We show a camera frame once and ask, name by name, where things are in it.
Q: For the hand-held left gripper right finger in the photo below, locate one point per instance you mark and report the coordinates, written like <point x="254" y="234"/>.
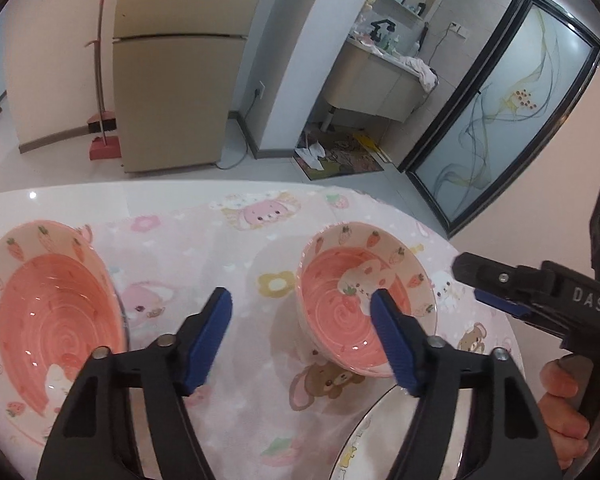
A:
<point x="395" y="340"/>

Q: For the cartoon print bath mat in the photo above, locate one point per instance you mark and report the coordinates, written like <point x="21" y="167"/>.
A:
<point x="345" y="155"/>

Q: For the person's right hand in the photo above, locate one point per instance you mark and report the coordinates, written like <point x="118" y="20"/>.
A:
<point x="560" y="405"/>

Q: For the vanity drain pipe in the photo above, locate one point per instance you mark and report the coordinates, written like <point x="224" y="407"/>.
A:
<point x="329" y="119"/>

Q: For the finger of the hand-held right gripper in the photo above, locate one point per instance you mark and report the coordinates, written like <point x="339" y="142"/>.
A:
<point x="490" y="275"/>

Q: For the white wall outlet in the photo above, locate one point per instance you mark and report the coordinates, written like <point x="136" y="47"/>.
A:
<point x="259" y="91"/>

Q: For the black faucet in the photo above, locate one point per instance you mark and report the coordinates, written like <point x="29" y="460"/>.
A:
<point x="380" y="25"/>

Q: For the pink cartoon print tablecloth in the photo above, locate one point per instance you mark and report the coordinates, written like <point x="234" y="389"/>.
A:
<point x="180" y="250"/>

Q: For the red dustpan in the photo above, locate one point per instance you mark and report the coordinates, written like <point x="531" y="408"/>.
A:
<point x="105" y="149"/>

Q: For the white cartoon cat plate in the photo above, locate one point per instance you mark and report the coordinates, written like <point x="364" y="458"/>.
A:
<point x="375" y="440"/>

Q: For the white towel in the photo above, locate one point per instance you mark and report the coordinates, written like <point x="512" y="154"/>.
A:
<point x="425" y="75"/>

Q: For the cream plush toy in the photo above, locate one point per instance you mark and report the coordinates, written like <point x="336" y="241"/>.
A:
<point x="371" y="7"/>

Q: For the beige refrigerator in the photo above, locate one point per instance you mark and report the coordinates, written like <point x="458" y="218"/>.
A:
<point x="180" y="85"/>

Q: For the yellow striped mat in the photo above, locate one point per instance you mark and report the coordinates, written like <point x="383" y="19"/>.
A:
<point x="372" y="147"/>

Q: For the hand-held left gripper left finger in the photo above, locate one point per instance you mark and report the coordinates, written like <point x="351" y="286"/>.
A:
<point x="212" y="340"/>

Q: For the frosted glass door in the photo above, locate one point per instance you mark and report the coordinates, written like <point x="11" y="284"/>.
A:
<point x="505" y="125"/>

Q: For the pink strawberry print bowl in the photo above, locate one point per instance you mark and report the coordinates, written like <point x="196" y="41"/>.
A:
<point x="330" y="310"/>
<point x="45" y="300"/>

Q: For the beige vanity cabinet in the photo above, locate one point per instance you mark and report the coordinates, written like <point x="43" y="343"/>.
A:
<point x="370" y="85"/>

